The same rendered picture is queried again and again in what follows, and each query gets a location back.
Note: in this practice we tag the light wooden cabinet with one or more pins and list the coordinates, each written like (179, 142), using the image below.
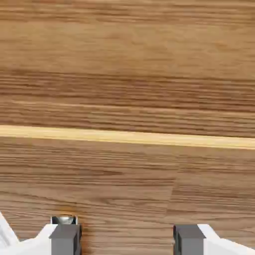
(215, 179)

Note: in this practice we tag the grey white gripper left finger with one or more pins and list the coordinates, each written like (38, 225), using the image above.
(63, 239)

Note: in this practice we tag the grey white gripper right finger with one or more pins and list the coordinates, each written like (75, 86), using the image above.
(189, 239)

